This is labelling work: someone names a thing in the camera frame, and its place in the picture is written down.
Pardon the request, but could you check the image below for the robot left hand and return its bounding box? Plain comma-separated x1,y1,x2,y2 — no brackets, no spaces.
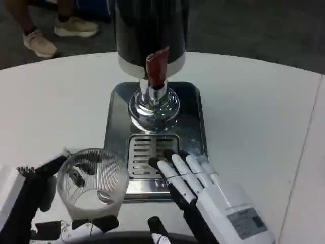
0,148,120,244

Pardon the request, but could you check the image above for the steel drip tray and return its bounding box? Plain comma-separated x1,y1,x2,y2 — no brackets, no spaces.
103,81,209,203

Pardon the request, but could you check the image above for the red-brown tap lever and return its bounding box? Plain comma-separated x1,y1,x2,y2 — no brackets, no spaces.
145,46,170,90

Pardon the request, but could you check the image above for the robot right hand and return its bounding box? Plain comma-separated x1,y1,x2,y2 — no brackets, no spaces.
148,149,276,244

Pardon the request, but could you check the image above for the clear ribbed glass cup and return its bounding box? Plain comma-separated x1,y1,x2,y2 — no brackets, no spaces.
56,148,130,221

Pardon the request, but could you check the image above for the person's beige shoe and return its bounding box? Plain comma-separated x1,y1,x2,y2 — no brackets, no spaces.
55,17,99,38
22,28,58,59

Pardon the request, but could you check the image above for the black drink dispenser chrome stand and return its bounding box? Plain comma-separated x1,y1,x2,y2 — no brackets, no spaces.
110,0,190,134

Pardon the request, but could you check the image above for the steel slotted drip grid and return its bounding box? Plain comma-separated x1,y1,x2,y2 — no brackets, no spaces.
127,134,181,180

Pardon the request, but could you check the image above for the person's leg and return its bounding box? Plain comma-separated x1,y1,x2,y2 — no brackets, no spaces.
57,0,73,23
4,0,35,33

